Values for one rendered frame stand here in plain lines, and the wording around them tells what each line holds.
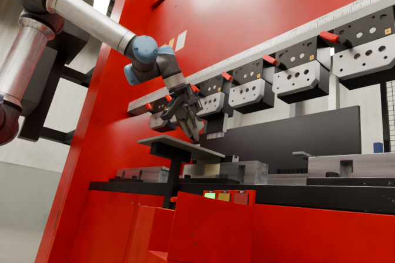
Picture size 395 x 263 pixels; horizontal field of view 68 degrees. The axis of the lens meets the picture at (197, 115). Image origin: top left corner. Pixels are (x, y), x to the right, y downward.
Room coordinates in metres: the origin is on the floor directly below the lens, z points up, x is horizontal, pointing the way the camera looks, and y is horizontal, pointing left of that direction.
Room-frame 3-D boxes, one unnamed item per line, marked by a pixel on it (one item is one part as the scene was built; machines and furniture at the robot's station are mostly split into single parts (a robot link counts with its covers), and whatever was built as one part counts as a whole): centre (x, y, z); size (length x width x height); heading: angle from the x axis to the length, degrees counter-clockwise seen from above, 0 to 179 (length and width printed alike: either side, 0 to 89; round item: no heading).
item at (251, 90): (0.97, -0.18, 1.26); 0.15 x 0.09 x 0.17; 36
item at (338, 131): (1.60, -0.36, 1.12); 1.13 x 0.02 x 0.44; 36
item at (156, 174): (1.56, 0.24, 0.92); 0.50 x 0.06 x 0.10; 36
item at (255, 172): (1.07, -0.12, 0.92); 0.39 x 0.06 x 0.10; 36
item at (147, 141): (1.03, 0.04, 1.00); 0.26 x 0.18 x 0.01; 126
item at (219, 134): (1.11, -0.08, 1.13); 0.10 x 0.02 x 0.10; 36
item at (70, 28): (1.85, 1.04, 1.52); 0.51 x 0.25 x 0.85; 35
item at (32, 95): (1.76, 1.09, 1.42); 0.45 x 0.12 x 0.36; 35
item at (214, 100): (1.13, -0.07, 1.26); 0.15 x 0.09 x 0.17; 36
